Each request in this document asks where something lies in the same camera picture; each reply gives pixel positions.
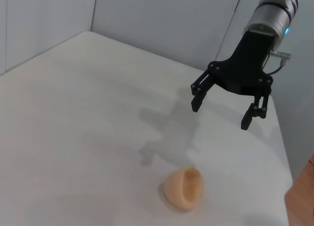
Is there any beige round bread bun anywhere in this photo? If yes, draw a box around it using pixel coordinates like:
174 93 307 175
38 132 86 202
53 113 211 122
163 167 205 211

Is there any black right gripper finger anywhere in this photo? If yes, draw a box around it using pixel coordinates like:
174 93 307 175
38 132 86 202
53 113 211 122
240 91 272 131
190 69 217 113

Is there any right arm connector cable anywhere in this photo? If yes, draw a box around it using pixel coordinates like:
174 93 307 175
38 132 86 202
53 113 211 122
266 47 292 75

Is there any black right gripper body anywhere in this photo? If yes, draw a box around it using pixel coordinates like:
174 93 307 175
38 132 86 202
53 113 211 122
208 30 275 97

